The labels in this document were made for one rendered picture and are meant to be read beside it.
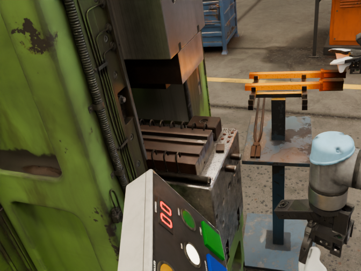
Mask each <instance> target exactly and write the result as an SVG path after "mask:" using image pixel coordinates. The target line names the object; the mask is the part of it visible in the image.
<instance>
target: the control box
mask: <svg viewBox="0 0 361 271"><path fill-rule="evenodd" d="M161 201H162V202H163V203H164V204H165V205H164V204H162V207H161ZM165 206H167V207H169V208H170V210H171V215H169V214H168V213H166V212H165V211H164V210H163V209H162V208H164V209H165ZM183 211H187V212H188V213H189V214H190V215H191V217H192V219H193V221H194V228H191V227H190V226H188V224H187V223H186V221H185V219H184V217H183ZM161 213H163V214H164V215H165V216H166V218H169V219H170V220H171V222H172V228H170V227H169V226H168V225H167V224H166V223H165V222H163V221H162V219H161ZM202 221H204V222H205V223H206V224H207V225H208V226H210V227H211V228H212V229H213V230H214V231H215V232H216V233H217V234H218V235H219V236H220V232H219V231H218V230H217V229H216V228H215V227H214V226H213V225H212V224H211V223H209V222H208V221H207V220H206V219H205V218H204V217H203V216H202V215H201V214H200V213H199V212H198V211H197V210H195V209H194V208H193V207H192V206H191V205H190V204H189V203H188V202H187V201H186V200H185V199H184V198H183V197H181V196H180V195H179V194H178V193H177V192H176V191H175V190H173V189H172V187H171V186H169V185H168V184H167V183H166V182H165V181H164V180H163V179H162V178H161V177H160V176H158V175H157V174H156V173H155V172H154V171H153V170H152V169H150V170H148V171H147V172H145V173H144V174H142V175H141V176H139V177H138V178H137V179H135V180H134V181H133V182H131V183H130V184H128V185H127V186H126V193H125V204H124V215H123V220H122V231H121V242H120V252H119V262H118V271H161V266H162V265H163V264H166V265H168V266H169V267H170V268H171V269H172V270H173V271H208V265H207V258H206V255H207V254H210V255H211V256H212V257H214V258H215V259H216V260H217V261H218V262H220V263H221V264H222V265H223V266H224V267H225V268H227V265H226V261H225V260H224V261H222V260H221V259H220V258H218V257H217V256H216V255H215V254H214V253H213V252H212V251H210V250H209V249H208V248H207V247H206V246H205V245H204V238H203V231H202V227H201V222H202ZM188 244H190V245H192V246H193V247H194V249H195V250H196V251H197V253H198V256H199V264H198V265H196V264H195V263H193V262H192V260H191V259H190V257H189V256H188V253H187V250H186V246H187V245H188Z"/></svg>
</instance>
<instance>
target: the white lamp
mask: <svg viewBox="0 0 361 271"><path fill-rule="evenodd" d="M186 250H187V253H188V256H189V257H190V259H191V260H192V262H193V263H195V264H196V265H198V264H199V256H198V253H197V251H196V250H195V249H194V247H193V246H192V245H190V244H188V245H187V246H186Z"/></svg>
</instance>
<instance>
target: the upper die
mask: <svg viewBox="0 0 361 271"><path fill-rule="evenodd" d="M203 59H204V55H203V46H202V40H201V31H199V32H198V33H197V34H196V35H195V36H194V37H193V38H192V39H191V40H190V41H189V42H188V43H187V44H186V45H185V46H184V47H183V48H182V49H179V52H178V53H177V54H176V55H175V56H174V57H173V58H172V59H158V60H124V62H125V66H126V70H127V75H128V79H129V83H148V84H183V83H184V82H185V81H186V80H187V79H188V77H189V76H190V75H191V74H192V73H193V71H194V70H195V69H196V68H197V67H198V65H199V64H200V63H201V62H202V61H203Z"/></svg>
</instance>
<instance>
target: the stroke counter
mask: <svg viewBox="0 0 361 271"><path fill-rule="evenodd" d="M162 204H164V203H163V202H162V201H161V207H162ZM164 205H165V204H164ZM167 208H168V209H169V210H170V208H169V207H167V206H165V209H164V208H162V209H163V210H164V211H165V212H166V213H168V212H167ZM168 214H169V215H171V210H170V213H168ZM162 215H163V216H164V217H165V219H166V222H165V221H164V220H163V219H162ZM161 219H162V221H163V222H165V223H166V224H167V225H168V226H169V227H170V228H172V222H171V220H170V219H169V218H166V216H165V215H164V214H163V213H161ZM167 219H168V220H169V221H170V224H171V226H170V225H169V224H168V223H167Z"/></svg>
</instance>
